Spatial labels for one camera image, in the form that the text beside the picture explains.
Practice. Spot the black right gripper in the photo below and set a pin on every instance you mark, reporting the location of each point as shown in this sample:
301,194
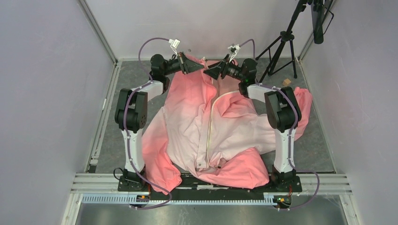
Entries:
215,71

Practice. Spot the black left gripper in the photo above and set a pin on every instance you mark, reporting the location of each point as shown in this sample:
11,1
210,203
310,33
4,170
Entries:
187,65

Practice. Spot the pink zip-up jacket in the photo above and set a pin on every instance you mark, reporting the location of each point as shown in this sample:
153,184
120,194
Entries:
208,128

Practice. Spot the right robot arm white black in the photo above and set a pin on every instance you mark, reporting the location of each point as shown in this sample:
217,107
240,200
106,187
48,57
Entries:
282,110

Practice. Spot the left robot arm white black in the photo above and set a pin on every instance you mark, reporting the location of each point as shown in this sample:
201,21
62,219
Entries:
132,105

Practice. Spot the small wooden block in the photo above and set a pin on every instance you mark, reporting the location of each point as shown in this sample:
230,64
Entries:
287,82

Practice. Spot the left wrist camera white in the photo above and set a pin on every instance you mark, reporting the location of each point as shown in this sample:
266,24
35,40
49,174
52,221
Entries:
174,43

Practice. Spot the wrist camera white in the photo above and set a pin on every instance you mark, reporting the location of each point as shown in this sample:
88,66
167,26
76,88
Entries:
233,51
174,43

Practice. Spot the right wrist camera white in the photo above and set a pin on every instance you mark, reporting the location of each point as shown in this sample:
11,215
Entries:
233,51

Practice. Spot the black camera tripod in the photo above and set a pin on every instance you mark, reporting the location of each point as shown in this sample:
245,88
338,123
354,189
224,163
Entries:
286,36

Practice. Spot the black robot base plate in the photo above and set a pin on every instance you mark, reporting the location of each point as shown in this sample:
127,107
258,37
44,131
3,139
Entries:
195,189

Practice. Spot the white slotted cable duct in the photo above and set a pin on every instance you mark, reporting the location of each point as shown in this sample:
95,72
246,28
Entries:
134,199

